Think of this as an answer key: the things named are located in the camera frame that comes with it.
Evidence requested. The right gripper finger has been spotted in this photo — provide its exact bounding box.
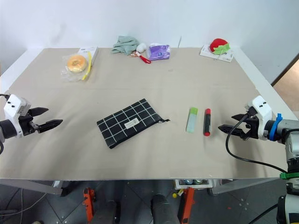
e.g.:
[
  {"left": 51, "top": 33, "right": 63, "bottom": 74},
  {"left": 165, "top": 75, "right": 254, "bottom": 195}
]
[
  {"left": 231, "top": 113, "right": 248, "bottom": 122},
  {"left": 217, "top": 124, "right": 244, "bottom": 139}
]

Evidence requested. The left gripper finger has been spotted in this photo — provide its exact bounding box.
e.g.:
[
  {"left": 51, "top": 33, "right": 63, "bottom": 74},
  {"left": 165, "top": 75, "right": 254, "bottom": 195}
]
[
  {"left": 30, "top": 107, "right": 50, "bottom": 117},
  {"left": 36, "top": 119, "right": 64, "bottom": 134}
]

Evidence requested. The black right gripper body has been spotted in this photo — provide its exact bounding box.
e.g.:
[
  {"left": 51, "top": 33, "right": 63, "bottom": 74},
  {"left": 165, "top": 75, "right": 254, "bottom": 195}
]
[{"left": 242, "top": 111, "right": 260, "bottom": 141}]

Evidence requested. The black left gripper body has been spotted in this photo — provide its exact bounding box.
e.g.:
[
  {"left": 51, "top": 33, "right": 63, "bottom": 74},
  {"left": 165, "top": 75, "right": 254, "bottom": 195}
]
[{"left": 18, "top": 109, "right": 40, "bottom": 136}]

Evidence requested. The black checkered pencil pouch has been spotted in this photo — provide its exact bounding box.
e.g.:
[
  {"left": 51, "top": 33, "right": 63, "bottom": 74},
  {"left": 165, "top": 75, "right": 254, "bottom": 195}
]
[{"left": 96, "top": 98, "right": 171, "bottom": 150}]

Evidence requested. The black red-capped marker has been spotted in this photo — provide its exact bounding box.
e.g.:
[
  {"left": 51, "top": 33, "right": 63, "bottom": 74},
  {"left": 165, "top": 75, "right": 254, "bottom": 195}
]
[{"left": 203, "top": 108, "right": 212, "bottom": 137}]

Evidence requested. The blue wrist clamp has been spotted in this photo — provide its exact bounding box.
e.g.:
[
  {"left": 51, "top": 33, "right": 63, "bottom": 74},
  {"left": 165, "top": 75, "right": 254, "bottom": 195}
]
[{"left": 268, "top": 112, "right": 284, "bottom": 141}]

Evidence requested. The green eraser stick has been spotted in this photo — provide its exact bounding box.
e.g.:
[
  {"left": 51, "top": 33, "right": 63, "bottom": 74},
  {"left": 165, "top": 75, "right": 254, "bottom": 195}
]
[{"left": 185, "top": 107, "right": 199, "bottom": 134}]

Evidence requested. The bagged orange donut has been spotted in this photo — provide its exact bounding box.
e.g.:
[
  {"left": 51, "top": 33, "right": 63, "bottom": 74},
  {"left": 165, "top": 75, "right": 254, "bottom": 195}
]
[{"left": 61, "top": 52, "right": 94, "bottom": 83}]

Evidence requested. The orange donut toy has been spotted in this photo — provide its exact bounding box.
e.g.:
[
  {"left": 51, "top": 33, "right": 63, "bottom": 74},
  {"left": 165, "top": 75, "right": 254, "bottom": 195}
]
[{"left": 66, "top": 54, "right": 88, "bottom": 73}]

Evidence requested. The white printed card box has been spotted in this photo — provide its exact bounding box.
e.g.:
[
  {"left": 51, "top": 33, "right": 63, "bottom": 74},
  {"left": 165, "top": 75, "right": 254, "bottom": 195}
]
[{"left": 199, "top": 44, "right": 235, "bottom": 63}]

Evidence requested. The white tray with cans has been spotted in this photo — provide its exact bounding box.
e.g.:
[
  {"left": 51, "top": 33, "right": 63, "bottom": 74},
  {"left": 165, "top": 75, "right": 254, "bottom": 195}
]
[{"left": 173, "top": 179, "right": 214, "bottom": 190}]

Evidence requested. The brown wooden door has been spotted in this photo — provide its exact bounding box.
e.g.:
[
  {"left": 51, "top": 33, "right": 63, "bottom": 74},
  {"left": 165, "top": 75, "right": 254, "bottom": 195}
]
[{"left": 271, "top": 52, "right": 299, "bottom": 97}]

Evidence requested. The yellow plastic strip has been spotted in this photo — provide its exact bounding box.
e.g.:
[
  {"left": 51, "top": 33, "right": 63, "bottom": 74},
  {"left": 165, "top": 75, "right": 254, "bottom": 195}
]
[{"left": 82, "top": 51, "right": 93, "bottom": 81}]

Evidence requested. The red strawberry plush toy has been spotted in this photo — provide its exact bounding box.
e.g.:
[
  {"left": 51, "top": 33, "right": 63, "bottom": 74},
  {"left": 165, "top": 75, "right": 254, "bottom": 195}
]
[{"left": 209, "top": 38, "right": 231, "bottom": 56}]

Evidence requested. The white flat box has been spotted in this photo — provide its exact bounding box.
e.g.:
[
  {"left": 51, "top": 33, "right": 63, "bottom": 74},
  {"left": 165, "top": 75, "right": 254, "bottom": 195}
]
[{"left": 78, "top": 46, "right": 99, "bottom": 64}]

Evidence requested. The orange floor clamp stand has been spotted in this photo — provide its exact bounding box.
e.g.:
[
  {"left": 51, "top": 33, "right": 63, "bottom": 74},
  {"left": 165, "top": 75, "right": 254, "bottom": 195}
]
[
  {"left": 180, "top": 186, "right": 195, "bottom": 224},
  {"left": 83, "top": 187, "right": 96, "bottom": 224}
]

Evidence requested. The beige table cover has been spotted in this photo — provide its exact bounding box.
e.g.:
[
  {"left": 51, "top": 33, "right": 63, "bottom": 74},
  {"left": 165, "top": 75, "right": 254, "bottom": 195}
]
[{"left": 0, "top": 47, "right": 289, "bottom": 181}]

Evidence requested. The purple tissue pack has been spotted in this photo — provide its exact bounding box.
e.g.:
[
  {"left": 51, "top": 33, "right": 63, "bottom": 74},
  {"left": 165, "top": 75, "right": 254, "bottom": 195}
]
[{"left": 148, "top": 43, "right": 171, "bottom": 62}]

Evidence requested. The dark rounded shape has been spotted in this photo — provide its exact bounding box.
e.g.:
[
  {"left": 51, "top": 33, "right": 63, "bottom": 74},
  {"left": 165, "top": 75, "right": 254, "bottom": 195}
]
[{"left": 150, "top": 194, "right": 178, "bottom": 224}]

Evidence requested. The pale green cloth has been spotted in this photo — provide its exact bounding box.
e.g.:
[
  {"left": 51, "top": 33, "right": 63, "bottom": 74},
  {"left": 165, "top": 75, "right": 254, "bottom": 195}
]
[{"left": 110, "top": 35, "right": 140, "bottom": 56}]

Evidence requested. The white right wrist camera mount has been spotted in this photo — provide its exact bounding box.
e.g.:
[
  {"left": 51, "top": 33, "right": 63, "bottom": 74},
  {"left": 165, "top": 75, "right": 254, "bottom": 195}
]
[{"left": 244, "top": 95, "right": 273, "bottom": 141}]

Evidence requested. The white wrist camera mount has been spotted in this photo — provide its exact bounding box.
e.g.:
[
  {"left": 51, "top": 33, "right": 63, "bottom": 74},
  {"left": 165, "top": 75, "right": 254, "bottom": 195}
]
[
  {"left": 244, "top": 95, "right": 273, "bottom": 141},
  {"left": 3, "top": 94, "right": 31, "bottom": 139}
]

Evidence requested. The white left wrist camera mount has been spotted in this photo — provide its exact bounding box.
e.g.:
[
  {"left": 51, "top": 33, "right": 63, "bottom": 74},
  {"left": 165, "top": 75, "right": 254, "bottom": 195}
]
[{"left": 3, "top": 94, "right": 31, "bottom": 139}]

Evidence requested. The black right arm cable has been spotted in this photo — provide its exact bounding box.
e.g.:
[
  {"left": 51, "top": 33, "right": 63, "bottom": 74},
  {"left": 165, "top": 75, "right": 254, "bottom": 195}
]
[{"left": 225, "top": 113, "right": 288, "bottom": 173}]

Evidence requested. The grey table frame bar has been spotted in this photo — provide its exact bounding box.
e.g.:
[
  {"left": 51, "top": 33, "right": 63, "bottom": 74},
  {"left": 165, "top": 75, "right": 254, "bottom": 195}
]
[
  {"left": 210, "top": 178, "right": 280, "bottom": 196},
  {"left": 0, "top": 178, "right": 64, "bottom": 196}
]

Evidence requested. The thin floor cable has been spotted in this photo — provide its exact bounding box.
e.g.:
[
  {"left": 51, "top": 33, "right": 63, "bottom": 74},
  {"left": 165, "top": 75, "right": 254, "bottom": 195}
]
[{"left": 0, "top": 188, "right": 49, "bottom": 217}]

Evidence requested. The red handled small tool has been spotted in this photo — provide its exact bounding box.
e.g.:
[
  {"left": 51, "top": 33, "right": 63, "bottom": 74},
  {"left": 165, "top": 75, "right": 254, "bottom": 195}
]
[{"left": 131, "top": 52, "right": 152, "bottom": 64}]

